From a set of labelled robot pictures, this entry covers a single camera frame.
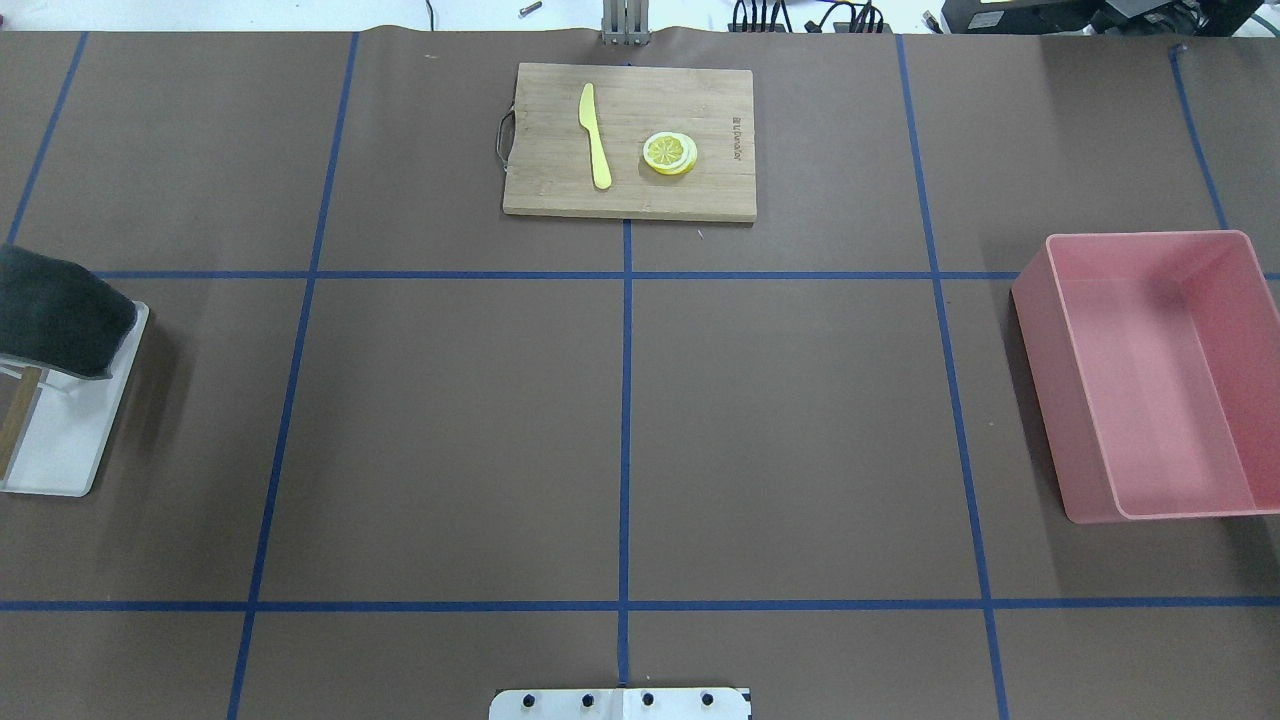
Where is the grey cleaning cloth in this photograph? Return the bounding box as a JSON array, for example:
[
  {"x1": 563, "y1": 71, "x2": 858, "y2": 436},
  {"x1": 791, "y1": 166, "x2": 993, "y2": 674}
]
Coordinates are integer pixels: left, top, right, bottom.
[{"x1": 1, "y1": 245, "x2": 138, "y2": 380}]

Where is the grey aluminium frame post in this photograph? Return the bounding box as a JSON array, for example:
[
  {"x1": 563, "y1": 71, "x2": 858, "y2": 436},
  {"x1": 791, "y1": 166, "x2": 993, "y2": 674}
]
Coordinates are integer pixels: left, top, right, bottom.
[{"x1": 600, "y1": 0, "x2": 652, "y2": 46}]

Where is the black monitor device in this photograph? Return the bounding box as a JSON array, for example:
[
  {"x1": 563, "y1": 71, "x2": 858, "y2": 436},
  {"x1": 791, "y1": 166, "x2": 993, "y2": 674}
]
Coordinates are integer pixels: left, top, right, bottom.
[{"x1": 941, "y1": 1, "x2": 1267, "y2": 37}]

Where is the yellow plastic knife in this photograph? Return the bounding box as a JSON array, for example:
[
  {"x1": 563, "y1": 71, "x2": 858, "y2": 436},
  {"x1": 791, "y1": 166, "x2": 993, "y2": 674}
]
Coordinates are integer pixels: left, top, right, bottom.
[{"x1": 577, "y1": 82, "x2": 613, "y2": 191}]

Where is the bamboo cutting board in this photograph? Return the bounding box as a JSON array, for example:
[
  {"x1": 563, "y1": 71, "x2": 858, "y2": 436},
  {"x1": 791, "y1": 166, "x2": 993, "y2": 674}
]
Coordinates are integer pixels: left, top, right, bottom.
[{"x1": 502, "y1": 61, "x2": 758, "y2": 224}]

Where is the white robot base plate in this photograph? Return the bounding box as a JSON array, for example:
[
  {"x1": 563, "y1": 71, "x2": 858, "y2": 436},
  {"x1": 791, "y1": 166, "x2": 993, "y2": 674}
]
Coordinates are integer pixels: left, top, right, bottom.
[{"x1": 488, "y1": 687, "x2": 753, "y2": 719}]

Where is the pink plastic bin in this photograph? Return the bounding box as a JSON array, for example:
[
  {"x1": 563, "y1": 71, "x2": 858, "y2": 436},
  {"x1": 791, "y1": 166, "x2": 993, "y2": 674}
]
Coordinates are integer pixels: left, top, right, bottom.
[{"x1": 1012, "y1": 231, "x2": 1279, "y2": 524}]

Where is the lemon slice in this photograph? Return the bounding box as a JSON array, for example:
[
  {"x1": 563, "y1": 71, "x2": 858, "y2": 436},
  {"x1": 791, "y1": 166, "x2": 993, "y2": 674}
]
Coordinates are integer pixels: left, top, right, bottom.
[{"x1": 641, "y1": 131, "x2": 699, "y2": 176}]

